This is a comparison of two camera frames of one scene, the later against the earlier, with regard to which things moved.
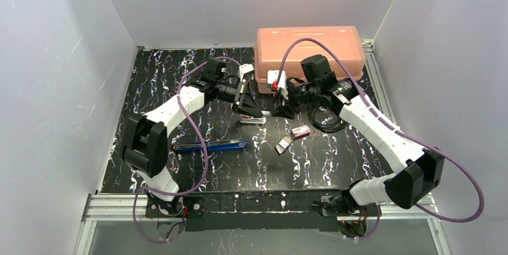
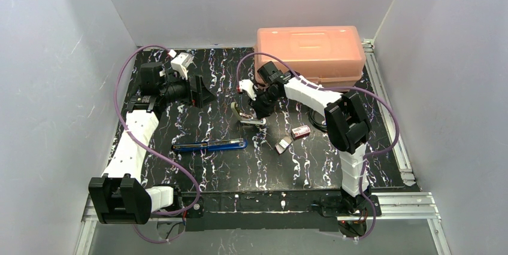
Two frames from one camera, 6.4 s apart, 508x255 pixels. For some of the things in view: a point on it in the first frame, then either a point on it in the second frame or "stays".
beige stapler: x=245 y=118 stays
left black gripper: x=242 y=96 to x=193 y=89
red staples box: x=301 y=131 stays
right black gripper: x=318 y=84 to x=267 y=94
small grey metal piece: x=283 y=145 stays
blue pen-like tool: x=223 y=143 stays
